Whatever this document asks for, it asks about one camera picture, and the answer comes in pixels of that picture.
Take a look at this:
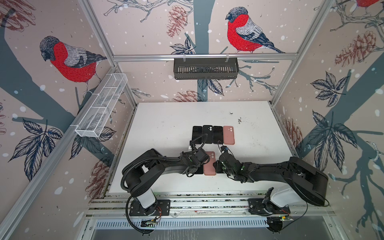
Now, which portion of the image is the purple phone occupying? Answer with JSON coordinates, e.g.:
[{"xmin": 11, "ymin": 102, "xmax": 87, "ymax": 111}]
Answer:
[{"xmin": 192, "ymin": 126, "xmax": 203, "ymax": 145}]

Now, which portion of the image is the right thin black cable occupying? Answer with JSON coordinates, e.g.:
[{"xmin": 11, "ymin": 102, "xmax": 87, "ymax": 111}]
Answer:
[{"xmin": 281, "ymin": 191, "xmax": 310, "ymax": 232}]

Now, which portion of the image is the pink phone case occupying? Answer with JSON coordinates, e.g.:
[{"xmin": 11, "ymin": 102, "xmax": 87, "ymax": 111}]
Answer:
[{"xmin": 223, "ymin": 126, "xmax": 235, "ymax": 145}]

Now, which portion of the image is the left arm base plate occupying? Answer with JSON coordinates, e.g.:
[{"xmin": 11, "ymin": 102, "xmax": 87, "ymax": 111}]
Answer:
[{"xmin": 129, "ymin": 199, "xmax": 171, "ymax": 217}]

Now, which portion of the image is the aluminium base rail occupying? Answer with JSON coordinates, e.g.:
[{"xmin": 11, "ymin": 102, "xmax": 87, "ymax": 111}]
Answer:
[{"xmin": 83, "ymin": 191, "xmax": 337, "ymax": 218}]

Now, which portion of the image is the black wire wall basket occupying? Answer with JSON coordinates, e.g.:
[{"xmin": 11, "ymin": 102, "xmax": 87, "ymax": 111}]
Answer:
[{"xmin": 174, "ymin": 58, "xmax": 239, "ymax": 80}]

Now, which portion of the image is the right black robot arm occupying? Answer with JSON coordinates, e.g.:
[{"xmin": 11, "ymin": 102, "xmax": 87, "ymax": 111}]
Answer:
[{"xmin": 214, "ymin": 151, "xmax": 329, "ymax": 207}]

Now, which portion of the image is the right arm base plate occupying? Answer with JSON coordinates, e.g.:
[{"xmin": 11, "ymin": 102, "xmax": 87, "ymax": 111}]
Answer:
[{"xmin": 248, "ymin": 199, "xmax": 291, "ymax": 217}]

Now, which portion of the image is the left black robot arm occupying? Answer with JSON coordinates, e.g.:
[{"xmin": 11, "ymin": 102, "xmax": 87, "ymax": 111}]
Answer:
[{"xmin": 120, "ymin": 149, "xmax": 210, "ymax": 210}]

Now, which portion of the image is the white mesh wall tray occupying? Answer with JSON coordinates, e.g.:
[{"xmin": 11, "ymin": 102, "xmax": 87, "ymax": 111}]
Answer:
[{"xmin": 75, "ymin": 73, "xmax": 128, "ymax": 138}]

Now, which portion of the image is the black bare phone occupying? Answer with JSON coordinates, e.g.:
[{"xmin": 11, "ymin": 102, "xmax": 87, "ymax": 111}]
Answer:
[{"xmin": 213, "ymin": 126, "xmax": 224, "ymax": 144}]

